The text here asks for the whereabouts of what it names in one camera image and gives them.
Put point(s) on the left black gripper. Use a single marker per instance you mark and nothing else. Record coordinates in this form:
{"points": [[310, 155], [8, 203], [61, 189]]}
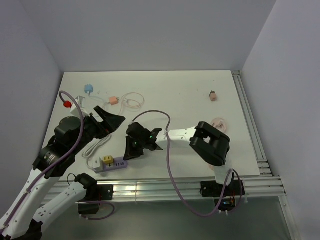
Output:
{"points": [[114, 122]]}

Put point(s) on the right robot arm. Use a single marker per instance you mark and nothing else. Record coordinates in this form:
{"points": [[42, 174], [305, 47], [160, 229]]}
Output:
{"points": [[209, 143]]}

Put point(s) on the blue plug adapter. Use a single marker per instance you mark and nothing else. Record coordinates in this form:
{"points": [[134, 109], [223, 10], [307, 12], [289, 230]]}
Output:
{"points": [[88, 89]]}

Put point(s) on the aluminium side rail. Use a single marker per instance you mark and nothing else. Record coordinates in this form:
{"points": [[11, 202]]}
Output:
{"points": [[261, 158]]}

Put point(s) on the yellow plug adapter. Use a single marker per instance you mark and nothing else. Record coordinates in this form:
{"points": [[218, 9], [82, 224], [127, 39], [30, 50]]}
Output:
{"points": [[108, 160]]}

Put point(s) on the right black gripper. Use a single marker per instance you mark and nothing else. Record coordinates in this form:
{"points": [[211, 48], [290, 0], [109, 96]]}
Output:
{"points": [[131, 153]]}

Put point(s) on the white plug adapter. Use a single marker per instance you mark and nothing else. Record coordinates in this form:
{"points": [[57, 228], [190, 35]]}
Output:
{"points": [[96, 163]]}

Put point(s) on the round pink power socket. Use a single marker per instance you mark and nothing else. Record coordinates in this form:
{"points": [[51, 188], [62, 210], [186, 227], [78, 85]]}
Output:
{"points": [[212, 167]]}

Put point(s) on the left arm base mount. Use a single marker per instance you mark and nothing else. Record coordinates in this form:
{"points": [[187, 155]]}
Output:
{"points": [[95, 198]]}

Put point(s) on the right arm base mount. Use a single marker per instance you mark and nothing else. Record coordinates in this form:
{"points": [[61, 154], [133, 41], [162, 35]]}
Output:
{"points": [[232, 195]]}

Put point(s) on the aluminium front rail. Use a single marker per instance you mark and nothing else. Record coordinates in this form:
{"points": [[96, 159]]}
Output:
{"points": [[158, 190]]}

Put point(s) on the purple power strip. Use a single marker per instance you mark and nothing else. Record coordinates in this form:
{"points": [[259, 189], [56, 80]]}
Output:
{"points": [[117, 164]]}

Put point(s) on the brown pink plug adapter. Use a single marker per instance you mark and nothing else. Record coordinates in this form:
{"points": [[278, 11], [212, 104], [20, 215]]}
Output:
{"points": [[213, 96]]}

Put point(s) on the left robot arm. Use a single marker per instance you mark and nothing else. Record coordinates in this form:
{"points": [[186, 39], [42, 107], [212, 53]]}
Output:
{"points": [[27, 219]]}

